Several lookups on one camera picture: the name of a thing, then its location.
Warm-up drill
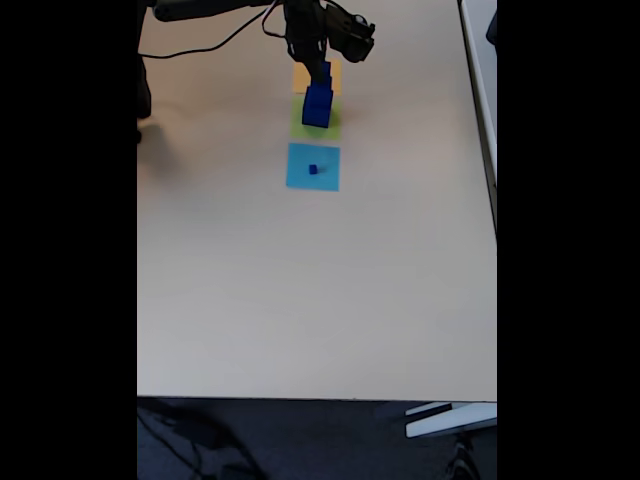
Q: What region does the medium blue cube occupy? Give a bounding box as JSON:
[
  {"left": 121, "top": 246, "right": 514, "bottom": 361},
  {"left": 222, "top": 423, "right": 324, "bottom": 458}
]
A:
[{"left": 305, "top": 77, "right": 336, "bottom": 110}]

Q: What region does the large blue cube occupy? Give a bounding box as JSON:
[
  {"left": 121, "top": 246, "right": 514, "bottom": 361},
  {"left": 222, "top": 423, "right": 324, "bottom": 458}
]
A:
[{"left": 301, "top": 87, "right": 334, "bottom": 130}]

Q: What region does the orange paper square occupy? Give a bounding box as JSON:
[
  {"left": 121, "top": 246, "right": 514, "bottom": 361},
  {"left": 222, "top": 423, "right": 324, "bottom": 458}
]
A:
[{"left": 291, "top": 59, "right": 344, "bottom": 96}]

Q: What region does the green paper square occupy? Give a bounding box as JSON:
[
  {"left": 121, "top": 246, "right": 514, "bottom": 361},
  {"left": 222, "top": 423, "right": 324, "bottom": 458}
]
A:
[{"left": 289, "top": 95, "right": 344, "bottom": 141}]

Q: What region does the light blue paper square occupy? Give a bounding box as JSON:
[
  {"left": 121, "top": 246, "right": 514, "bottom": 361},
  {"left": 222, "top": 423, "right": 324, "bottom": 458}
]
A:
[{"left": 284, "top": 142, "right": 341, "bottom": 193}]

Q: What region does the white neighbouring table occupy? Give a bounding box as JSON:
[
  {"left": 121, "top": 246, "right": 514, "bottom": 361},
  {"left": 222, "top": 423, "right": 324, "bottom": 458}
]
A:
[{"left": 457, "top": 0, "right": 498, "bottom": 236}]

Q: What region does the white table foot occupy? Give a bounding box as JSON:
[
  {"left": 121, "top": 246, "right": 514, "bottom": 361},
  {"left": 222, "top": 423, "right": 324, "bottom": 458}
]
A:
[{"left": 404, "top": 402, "right": 498, "bottom": 440}]

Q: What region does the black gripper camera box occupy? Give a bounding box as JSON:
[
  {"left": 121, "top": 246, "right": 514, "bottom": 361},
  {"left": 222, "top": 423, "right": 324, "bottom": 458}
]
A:
[{"left": 322, "top": 3, "right": 377, "bottom": 65}]

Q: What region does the black floor cable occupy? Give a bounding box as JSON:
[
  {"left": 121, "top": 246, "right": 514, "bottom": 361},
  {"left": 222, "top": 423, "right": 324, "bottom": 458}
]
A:
[{"left": 137, "top": 399, "right": 261, "bottom": 480}]

